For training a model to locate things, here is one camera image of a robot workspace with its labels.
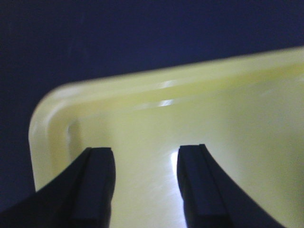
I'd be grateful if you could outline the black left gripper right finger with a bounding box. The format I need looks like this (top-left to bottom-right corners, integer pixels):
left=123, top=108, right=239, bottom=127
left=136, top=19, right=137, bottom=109
left=177, top=144, right=282, bottom=228

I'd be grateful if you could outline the yellow plastic tray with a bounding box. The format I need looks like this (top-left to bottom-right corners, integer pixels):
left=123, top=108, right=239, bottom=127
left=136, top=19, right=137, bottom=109
left=28, top=47, right=304, bottom=228

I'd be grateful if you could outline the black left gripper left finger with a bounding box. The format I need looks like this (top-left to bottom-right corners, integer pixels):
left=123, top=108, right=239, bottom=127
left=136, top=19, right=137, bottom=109
left=0, top=147, right=116, bottom=228

